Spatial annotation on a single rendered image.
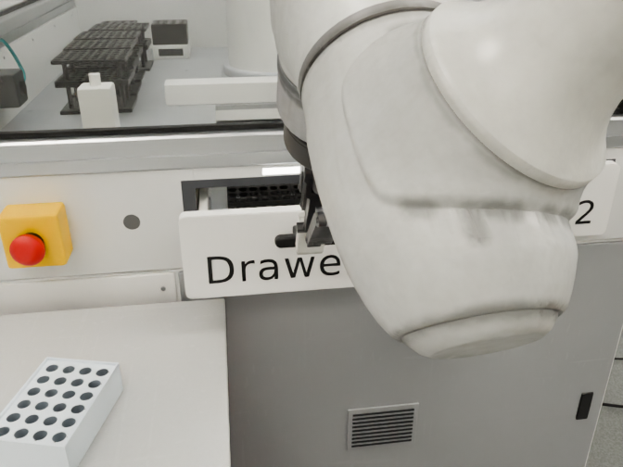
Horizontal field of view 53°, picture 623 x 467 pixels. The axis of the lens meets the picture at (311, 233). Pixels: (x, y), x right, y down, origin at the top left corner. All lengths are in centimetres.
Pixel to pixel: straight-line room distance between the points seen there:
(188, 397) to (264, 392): 31
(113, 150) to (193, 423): 35
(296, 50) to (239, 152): 47
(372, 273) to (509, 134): 8
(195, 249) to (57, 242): 18
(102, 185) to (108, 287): 15
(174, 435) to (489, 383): 60
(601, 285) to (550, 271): 81
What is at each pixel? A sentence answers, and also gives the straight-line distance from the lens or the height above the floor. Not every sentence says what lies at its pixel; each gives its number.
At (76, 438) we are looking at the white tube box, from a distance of 66.
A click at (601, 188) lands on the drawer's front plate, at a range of 97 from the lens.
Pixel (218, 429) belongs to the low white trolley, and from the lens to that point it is 68.
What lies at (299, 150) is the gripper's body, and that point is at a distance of 50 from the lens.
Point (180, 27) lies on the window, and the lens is 79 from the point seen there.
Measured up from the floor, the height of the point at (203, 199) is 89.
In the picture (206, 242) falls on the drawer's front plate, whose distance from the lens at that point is 74.
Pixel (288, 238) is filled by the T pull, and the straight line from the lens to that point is 70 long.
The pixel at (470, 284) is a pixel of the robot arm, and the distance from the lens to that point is 26.
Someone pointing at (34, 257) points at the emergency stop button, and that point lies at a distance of 82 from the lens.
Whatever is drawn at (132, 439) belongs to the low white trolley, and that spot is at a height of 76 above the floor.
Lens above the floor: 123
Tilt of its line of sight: 26 degrees down
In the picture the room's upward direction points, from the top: straight up
